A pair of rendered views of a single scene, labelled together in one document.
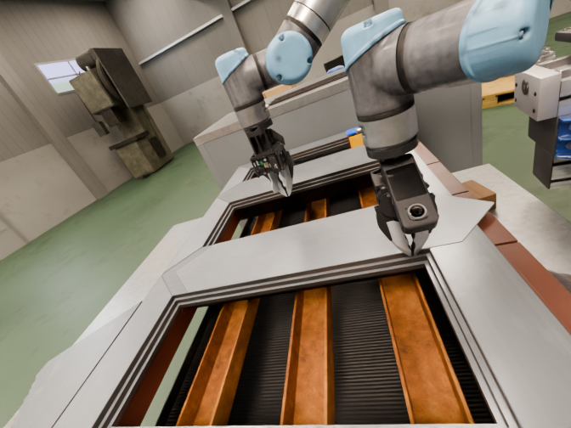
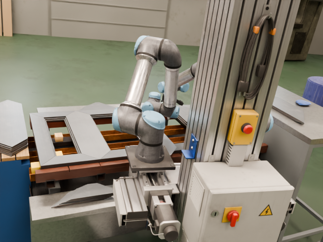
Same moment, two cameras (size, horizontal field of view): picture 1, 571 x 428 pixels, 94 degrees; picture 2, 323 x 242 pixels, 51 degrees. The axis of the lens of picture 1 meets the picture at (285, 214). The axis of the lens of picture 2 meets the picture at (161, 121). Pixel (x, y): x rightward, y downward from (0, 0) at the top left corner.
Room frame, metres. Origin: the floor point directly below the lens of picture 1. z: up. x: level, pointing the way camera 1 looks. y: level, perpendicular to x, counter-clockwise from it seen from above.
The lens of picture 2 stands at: (-1.04, -1.64, 1.92)
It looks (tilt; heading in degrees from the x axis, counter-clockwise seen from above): 24 degrees down; 44
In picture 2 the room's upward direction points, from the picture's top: 7 degrees clockwise
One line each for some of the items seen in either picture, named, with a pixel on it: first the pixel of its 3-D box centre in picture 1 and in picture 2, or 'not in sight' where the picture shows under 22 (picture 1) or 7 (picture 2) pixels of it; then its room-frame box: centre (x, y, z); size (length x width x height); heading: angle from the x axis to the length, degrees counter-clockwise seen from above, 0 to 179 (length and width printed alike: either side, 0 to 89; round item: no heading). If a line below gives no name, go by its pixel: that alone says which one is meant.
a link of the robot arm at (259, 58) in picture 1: (282, 63); (179, 85); (0.64, -0.12, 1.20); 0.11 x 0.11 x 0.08; 84
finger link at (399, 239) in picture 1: (396, 230); not in sight; (0.37, -0.17, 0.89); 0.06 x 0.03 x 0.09; 161
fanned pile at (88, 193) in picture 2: not in sight; (85, 193); (-0.16, -0.25, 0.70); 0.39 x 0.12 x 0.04; 161
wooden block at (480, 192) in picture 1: (472, 196); not in sight; (0.59, -0.51, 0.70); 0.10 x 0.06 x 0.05; 171
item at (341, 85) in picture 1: (317, 87); (277, 102); (1.54, -0.43, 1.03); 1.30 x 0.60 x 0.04; 71
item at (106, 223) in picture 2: not in sight; (136, 208); (0.19, -0.32, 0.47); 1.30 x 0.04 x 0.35; 161
